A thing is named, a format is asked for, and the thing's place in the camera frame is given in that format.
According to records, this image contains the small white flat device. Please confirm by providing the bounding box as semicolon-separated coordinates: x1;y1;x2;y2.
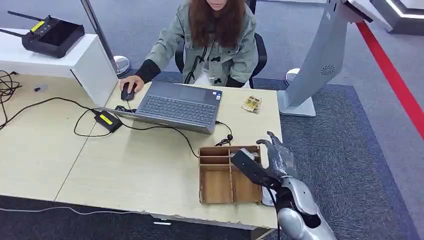
261;186;278;207

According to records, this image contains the black power adapter yellow label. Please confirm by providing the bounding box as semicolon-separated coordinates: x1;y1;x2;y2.
93;110;123;134

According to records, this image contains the grey kiosk stand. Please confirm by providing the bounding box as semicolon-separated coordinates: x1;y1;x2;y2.
277;0;394;118

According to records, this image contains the black office chair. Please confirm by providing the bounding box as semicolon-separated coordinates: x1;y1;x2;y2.
174;0;268;90

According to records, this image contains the tangled black cable bundle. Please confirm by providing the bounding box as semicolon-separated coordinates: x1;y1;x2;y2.
0;70;23;106

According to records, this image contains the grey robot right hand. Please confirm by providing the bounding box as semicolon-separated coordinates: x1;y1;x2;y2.
231;131;300;190

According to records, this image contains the black computer mouse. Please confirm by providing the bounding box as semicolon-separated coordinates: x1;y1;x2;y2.
120;82;137;102

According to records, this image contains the person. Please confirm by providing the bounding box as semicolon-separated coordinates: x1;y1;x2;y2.
119;0;259;95

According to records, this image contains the grey laptop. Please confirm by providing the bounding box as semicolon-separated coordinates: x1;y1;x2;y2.
97;81;223;135

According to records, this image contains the black mouse cable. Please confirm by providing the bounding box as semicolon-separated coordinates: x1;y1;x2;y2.
114;100;137;114

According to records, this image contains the white cabinet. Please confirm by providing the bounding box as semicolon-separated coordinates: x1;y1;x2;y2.
0;28;119;107

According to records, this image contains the white floor cable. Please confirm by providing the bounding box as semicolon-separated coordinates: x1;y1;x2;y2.
0;205;142;216

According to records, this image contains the person's right hand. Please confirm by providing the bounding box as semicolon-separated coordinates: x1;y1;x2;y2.
119;75;146;95

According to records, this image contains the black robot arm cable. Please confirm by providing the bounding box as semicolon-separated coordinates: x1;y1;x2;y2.
267;188;283;240

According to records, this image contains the black adapter mains cable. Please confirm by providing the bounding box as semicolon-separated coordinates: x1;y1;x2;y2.
0;96;98;131

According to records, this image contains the wooden compartment box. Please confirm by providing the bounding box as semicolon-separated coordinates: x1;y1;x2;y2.
198;145;265;205

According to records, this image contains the metal pole with round base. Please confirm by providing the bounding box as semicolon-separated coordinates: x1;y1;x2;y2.
80;0;132;78

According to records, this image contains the black router with antennas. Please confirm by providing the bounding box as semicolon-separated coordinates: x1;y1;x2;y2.
0;10;86;60

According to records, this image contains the round silver floor base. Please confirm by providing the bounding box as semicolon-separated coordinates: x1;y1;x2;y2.
285;68;301;86

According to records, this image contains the dark blue floor rug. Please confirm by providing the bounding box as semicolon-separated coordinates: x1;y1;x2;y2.
127;70;422;240

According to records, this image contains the dark platform with light strip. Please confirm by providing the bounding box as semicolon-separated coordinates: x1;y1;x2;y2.
370;0;424;37

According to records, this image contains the black laptop charging cable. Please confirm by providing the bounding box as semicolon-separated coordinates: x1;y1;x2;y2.
73;108;234;159

